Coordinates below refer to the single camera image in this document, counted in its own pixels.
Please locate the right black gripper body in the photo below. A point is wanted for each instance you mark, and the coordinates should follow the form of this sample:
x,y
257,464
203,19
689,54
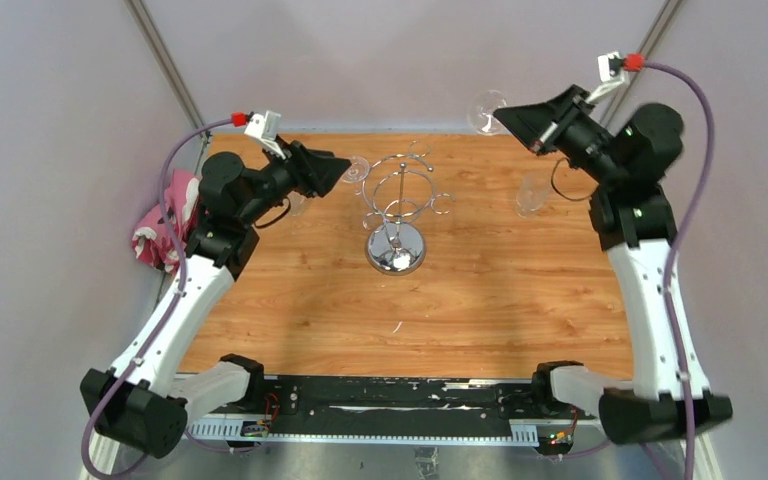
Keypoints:
x,y
571,127

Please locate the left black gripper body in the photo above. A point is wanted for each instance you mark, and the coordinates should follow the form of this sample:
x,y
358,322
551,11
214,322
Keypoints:
x,y
280,176

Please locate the chrome wine glass rack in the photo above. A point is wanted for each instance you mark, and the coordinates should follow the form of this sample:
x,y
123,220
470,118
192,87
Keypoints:
x,y
397,190

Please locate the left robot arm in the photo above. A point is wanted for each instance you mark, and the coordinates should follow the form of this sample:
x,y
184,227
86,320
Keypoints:
x,y
138,401

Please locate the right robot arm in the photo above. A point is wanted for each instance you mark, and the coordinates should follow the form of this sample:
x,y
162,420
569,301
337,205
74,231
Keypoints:
x,y
669,396

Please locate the pink camouflage cloth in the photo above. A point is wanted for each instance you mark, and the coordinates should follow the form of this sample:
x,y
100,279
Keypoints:
x,y
151,241

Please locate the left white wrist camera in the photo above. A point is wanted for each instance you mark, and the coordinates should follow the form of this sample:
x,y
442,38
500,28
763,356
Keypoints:
x,y
263,128

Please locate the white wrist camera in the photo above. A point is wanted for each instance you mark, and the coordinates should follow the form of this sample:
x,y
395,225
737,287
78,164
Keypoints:
x,y
612,75
263,128

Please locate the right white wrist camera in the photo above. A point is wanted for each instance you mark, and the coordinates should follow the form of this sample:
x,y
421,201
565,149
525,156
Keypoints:
x,y
612,75

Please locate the right aluminium frame post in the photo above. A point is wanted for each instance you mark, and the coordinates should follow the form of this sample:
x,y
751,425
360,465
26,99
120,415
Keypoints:
x,y
647,45

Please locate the aluminium frame post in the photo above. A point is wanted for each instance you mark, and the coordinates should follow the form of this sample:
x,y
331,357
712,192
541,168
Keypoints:
x,y
152,36
647,45

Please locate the left aluminium frame post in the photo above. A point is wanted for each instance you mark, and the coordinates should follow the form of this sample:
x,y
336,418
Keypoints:
x,y
152,36

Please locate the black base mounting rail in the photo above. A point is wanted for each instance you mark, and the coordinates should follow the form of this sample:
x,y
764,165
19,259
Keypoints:
x,y
396,410

